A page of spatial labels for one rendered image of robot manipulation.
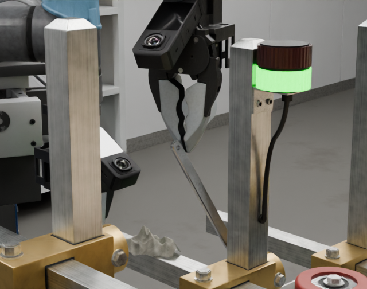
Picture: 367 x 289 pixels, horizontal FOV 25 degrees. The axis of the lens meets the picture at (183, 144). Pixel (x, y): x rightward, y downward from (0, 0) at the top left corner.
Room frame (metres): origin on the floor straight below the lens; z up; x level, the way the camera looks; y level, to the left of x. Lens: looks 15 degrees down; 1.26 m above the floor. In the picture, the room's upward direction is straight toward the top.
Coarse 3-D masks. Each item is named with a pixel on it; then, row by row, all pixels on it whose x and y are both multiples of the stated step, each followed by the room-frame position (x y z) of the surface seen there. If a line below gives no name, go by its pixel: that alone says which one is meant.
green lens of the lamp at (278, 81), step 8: (256, 72) 0.90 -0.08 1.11; (264, 72) 0.88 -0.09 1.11; (272, 72) 0.88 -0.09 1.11; (280, 72) 0.87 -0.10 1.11; (288, 72) 0.87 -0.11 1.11; (296, 72) 0.88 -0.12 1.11; (304, 72) 0.88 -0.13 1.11; (256, 80) 0.90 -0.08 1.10; (264, 80) 0.88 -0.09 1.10; (272, 80) 0.88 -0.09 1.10; (280, 80) 0.87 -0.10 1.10; (288, 80) 0.87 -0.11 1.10; (296, 80) 0.88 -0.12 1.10; (304, 80) 0.88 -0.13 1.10; (264, 88) 0.88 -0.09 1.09; (272, 88) 0.88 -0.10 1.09; (280, 88) 0.87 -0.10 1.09; (288, 88) 0.87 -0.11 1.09; (296, 88) 0.88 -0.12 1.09; (304, 88) 0.88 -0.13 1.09
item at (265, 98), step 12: (252, 96) 0.91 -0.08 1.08; (264, 96) 0.92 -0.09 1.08; (288, 96) 0.89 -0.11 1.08; (252, 108) 0.91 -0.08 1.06; (264, 108) 0.92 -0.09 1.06; (276, 132) 0.91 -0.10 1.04; (264, 180) 0.92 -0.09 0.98; (264, 192) 0.92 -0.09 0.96; (264, 204) 0.92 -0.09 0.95; (264, 216) 0.92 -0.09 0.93
